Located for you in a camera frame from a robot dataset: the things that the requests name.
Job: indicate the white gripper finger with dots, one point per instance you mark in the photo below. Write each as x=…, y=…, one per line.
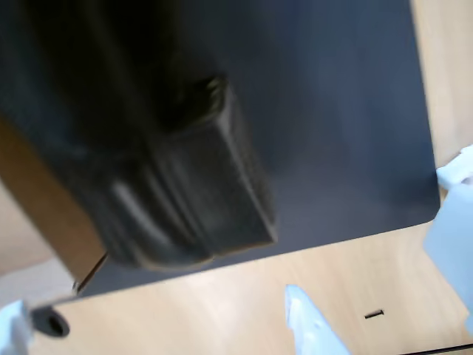
x=310, y=329
x=15, y=329

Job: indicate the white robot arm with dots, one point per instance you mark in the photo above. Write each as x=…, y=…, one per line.
x=454, y=229

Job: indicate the open cardboard box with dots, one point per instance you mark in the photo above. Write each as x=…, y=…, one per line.
x=44, y=207

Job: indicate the black round desk grommet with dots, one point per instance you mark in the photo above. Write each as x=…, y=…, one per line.
x=55, y=323

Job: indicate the small black screw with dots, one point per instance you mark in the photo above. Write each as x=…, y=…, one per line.
x=374, y=314

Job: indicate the dark mat with WOWROBO print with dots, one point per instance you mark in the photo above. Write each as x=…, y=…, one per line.
x=332, y=129

